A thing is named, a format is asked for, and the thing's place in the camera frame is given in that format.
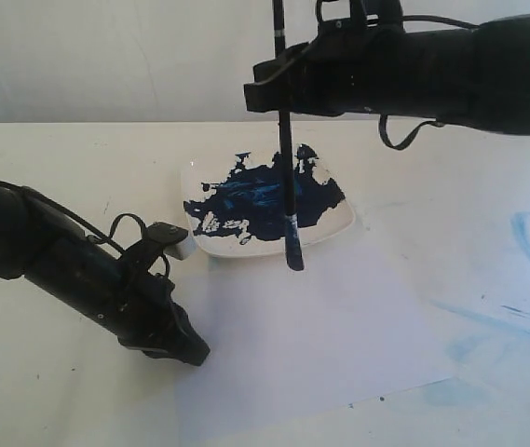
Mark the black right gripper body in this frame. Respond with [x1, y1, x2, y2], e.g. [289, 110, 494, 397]
[299, 1, 432, 116]

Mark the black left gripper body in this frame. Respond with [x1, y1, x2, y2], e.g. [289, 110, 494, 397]
[24, 239, 176, 345]

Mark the black paintbrush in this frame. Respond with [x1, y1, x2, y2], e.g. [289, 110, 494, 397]
[272, 0, 305, 271]

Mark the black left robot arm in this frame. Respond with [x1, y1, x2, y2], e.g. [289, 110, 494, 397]
[0, 181, 210, 366]

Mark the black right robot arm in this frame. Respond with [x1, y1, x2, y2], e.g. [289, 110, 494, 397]
[244, 1, 530, 136]

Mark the white square paint plate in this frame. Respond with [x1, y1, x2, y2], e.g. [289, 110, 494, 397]
[181, 144, 355, 258]

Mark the white paper sheet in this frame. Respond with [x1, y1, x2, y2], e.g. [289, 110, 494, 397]
[178, 239, 450, 428]

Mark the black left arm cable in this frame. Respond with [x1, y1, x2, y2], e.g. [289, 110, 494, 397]
[0, 183, 172, 280]

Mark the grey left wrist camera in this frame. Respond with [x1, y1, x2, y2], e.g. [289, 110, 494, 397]
[147, 222, 197, 261]

